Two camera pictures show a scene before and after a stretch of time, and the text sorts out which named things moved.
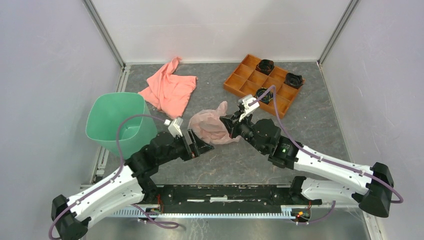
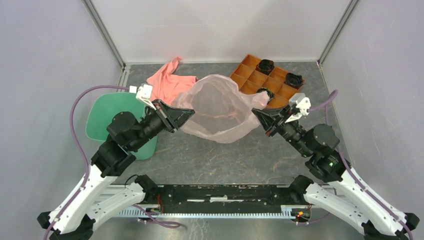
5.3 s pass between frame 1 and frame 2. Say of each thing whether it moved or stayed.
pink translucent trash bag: moved
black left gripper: moved
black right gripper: moved
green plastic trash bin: stayed
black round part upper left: stayed
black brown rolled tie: stayed
